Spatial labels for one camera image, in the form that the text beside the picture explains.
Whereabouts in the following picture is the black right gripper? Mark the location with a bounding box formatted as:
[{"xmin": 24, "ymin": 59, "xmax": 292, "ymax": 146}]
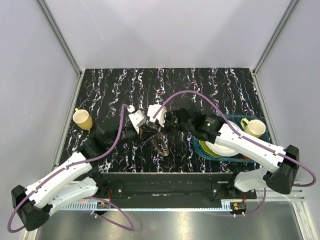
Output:
[{"xmin": 154, "ymin": 111, "xmax": 192, "ymax": 138}]

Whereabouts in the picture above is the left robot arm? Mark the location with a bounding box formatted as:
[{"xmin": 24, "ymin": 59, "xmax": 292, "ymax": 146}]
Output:
[{"xmin": 11, "ymin": 124, "xmax": 160, "ymax": 231}]

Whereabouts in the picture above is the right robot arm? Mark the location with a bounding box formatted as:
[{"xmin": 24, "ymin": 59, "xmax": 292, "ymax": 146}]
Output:
[{"xmin": 147, "ymin": 104, "xmax": 299, "ymax": 199}]

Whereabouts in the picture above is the yellow-green plate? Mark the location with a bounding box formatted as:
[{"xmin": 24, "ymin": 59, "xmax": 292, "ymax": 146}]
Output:
[{"xmin": 199, "ymin": 140, "xmax": 214, "ymax": 155}]

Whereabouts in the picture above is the white plate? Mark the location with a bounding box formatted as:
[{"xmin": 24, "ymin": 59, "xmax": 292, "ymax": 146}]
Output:
[{"xmin": 204, "ymin": 141, "xmax": 239, "ymax": 157}]

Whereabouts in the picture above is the yellow mug on table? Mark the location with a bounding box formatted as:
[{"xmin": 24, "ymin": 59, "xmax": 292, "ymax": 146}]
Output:
[{"xmin": 72, "ymin": 108, "xmax": 93, "ymax": 131}]

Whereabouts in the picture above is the orange cup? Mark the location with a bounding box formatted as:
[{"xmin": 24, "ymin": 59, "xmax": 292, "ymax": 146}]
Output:
[{"xmin": 242, "ymin": 155, "xmax": 252, "ymax": 161}]

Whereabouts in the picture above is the cream mug in basket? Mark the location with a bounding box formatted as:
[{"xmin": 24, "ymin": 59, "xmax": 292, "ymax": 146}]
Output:
[{"xmin": 240, "ymin": 118, "xmax": 267, "ymax": 138}]

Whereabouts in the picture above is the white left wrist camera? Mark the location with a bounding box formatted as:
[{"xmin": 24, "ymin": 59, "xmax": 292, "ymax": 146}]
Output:
[{"xmin": 127, "ymin": 105, "xmax": 147, "ymax": 134}]

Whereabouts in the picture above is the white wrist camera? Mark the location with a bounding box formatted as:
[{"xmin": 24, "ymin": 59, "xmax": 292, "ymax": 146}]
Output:
[
  {"xmin": 147, "ymin": 104, "xmax": 167, "ymax": 127},
  {"xmin": 127, "ymin": 105, "xmax": 147, "ymax": 134}
]

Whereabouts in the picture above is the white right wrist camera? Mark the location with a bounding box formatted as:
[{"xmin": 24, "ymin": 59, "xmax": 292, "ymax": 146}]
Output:
[{"xmin": 147, "ymin": 104, "xmax": 167, "ymax": 127}]

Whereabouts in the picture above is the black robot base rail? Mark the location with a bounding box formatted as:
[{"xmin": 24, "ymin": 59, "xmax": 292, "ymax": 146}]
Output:
[{"xmin": 69, "ymin": 171, "xmax": 281, "ymax": 203}]

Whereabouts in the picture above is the right aluminium frame post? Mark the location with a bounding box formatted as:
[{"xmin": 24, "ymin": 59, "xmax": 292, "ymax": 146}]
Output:
[{"xmin": 252, "ymin": 0, "xmax": 301, "ymax": 76}]

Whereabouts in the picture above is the aluminium frame post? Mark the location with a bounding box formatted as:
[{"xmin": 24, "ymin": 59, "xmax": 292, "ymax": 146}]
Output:
[
  {"xmin": 36, "ymin": 0, "xmax": 85, "ymax": 77},
  {"xmin": 252, "ymin": 0, "xmax": 301, "ymax": 76}
]

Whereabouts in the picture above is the left aluminium frame post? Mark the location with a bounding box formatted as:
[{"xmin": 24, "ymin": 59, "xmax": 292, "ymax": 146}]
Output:
[{"xmin": 36, "ymin": 0, "xmax": 85, "ymax": 77}]

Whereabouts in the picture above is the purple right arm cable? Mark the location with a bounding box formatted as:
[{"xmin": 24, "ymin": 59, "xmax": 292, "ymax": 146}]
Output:
[{"xmin": 152, "ymin": 90, "xmax": 317, "ymax": 217}]

